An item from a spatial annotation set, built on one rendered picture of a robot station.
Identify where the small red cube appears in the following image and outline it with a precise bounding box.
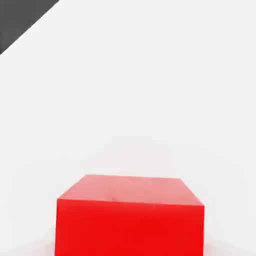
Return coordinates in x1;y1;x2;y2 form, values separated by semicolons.
54;173;206;256

